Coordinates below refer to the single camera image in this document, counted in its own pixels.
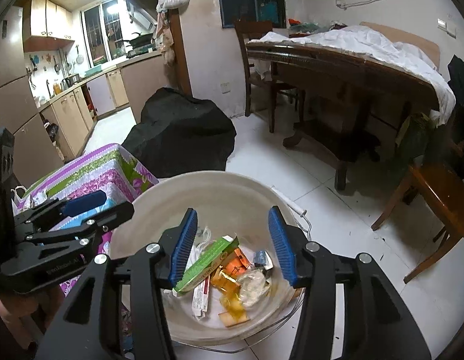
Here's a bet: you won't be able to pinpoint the green medicine box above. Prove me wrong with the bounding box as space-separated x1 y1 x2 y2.
173 236 239 297

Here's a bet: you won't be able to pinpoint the yellow bread wrapper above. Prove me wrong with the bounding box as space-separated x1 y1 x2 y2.
210 266 249 328

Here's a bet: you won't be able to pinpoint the white tissue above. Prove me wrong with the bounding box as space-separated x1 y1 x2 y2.
237 268 269 309

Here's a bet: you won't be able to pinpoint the white medicine box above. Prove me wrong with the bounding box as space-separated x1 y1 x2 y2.
192 276 210 320

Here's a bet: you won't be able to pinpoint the orange white wrapper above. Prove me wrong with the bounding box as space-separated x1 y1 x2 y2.
223 248 252 279

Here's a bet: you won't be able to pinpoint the kitchen base cabinets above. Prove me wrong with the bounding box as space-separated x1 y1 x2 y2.
39 51 177 162

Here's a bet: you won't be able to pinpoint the kitchen window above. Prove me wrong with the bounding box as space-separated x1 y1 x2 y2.
81 0 126 67

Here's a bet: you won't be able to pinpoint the grey refrigerator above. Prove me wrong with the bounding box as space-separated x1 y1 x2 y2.
0 7 63 187

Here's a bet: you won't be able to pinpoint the white plastic bucket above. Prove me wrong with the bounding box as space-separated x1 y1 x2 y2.
110 171 312 349

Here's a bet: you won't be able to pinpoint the orange wooden stool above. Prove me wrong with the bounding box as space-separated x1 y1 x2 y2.
371 163 464 284

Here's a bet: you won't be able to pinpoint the black wok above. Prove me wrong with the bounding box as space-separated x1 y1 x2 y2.
123 33 153 49

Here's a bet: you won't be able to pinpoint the range hood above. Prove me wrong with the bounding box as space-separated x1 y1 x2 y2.
125 0 158 33

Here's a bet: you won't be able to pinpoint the dark wooden table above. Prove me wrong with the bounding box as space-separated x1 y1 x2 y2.
246 42 439 191

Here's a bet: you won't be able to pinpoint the hanging plastic bags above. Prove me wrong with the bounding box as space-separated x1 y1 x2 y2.
155 0 190 66

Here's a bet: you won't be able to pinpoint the dark wooden chair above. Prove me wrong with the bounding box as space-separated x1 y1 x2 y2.
233 19 305 117

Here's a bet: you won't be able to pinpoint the white sheet on table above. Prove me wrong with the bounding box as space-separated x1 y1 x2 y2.
248 25 456 126

